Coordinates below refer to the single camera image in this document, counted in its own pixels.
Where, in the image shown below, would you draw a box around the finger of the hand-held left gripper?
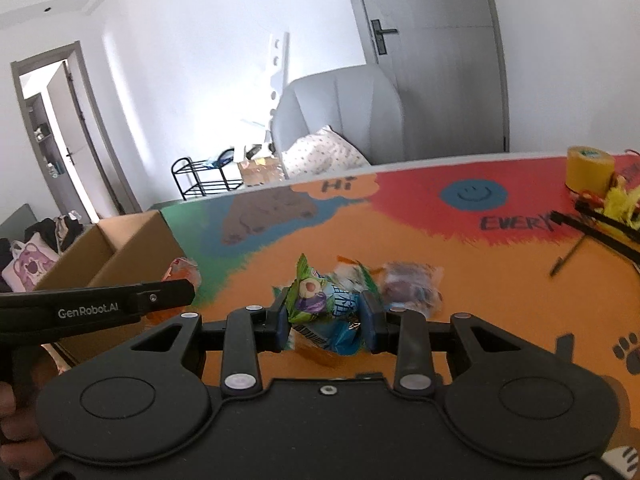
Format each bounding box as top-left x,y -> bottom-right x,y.
126,279 -> 197,321

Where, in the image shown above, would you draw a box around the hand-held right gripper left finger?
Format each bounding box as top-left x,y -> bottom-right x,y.
127,287 -> 293,397

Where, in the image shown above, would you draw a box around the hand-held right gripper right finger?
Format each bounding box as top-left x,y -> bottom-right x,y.
359,290 -> 526,397

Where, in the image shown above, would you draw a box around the blue snack packet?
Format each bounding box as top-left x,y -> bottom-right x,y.
290,270 -> 373,356

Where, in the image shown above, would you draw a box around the small red-orange snack packet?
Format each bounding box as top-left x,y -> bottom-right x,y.
145,257 -> 202,331

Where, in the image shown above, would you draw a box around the green snack packet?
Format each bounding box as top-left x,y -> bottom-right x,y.
272,253 -> 333,323

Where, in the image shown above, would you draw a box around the brown-purple clear snack packet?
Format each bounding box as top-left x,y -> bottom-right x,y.
379,261 -> 445,318

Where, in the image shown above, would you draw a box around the person's left hand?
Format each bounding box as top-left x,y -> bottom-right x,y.
0,347 -> 61,471

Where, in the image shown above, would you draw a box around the pink bear tote bag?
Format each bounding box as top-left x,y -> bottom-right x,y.
1,239 -> 62,293

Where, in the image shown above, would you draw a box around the dark clothes pile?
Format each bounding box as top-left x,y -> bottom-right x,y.
0,215 -> 93,261

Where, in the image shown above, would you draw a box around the grey sofa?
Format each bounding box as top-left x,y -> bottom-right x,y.
0,204 -> 38,241

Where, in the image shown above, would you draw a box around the black metal shoe rack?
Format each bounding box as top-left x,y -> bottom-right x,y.
171,156 -> 246,201

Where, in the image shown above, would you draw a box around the colourful printed table mat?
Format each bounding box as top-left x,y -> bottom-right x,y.
150,152 -> 640,476

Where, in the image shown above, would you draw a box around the cluttered brown cardboard box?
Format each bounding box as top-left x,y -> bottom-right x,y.
237,156 -> 283,188

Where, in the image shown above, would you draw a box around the white dotted pillow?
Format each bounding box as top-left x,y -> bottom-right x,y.
281,126 -> 372,180

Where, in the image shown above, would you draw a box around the grey storage shelf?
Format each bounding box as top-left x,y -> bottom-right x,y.
22,92 -> 68,181

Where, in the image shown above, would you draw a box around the white interior door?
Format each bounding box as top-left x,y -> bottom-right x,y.
47,60 -> 126,221

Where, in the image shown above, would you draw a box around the white foam packing piece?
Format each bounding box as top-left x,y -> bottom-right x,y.
240,120 -> 276,158

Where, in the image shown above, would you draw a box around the dark pen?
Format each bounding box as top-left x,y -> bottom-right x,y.
549,235 -> 587,277

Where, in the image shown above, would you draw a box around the black rods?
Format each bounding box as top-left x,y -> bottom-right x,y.
550,200 -> 640,266

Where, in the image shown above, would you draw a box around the grey upholstered chair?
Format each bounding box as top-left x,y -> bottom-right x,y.
272,63 -> 405,181

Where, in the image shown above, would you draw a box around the white foam board with holes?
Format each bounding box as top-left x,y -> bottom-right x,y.
267,31 -> 291,126

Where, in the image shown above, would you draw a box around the grey door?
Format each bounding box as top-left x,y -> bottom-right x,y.
345,0 -> 511,163

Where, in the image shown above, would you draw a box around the yellow tape roll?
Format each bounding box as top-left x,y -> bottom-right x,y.
566,146 -> 617,193

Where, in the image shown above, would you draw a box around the yellow feather toy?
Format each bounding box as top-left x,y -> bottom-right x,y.
602,175 -> 640,221

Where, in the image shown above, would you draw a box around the black door handle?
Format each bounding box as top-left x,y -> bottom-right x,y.
371,19 -> 398,56

